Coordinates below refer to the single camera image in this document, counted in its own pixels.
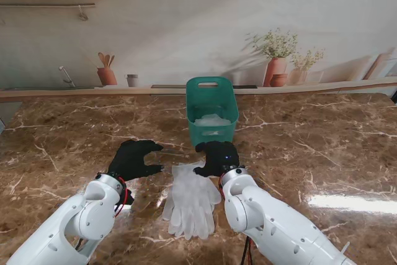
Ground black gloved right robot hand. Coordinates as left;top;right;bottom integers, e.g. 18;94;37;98
192;141;240;178

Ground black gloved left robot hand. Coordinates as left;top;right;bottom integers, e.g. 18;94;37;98
107;140;164;182

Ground green plastic basket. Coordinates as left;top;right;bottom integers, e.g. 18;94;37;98
185;76;239;150

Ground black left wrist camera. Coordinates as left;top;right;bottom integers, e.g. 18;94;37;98
123;187;136;206

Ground left arm red black cables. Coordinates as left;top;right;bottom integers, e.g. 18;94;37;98
74;177;130;251

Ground arm red black cables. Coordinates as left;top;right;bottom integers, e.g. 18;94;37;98
74;177;130;251
241;236;256;265

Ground right arm red black cables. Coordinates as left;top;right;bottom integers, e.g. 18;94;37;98
241;236;256;265

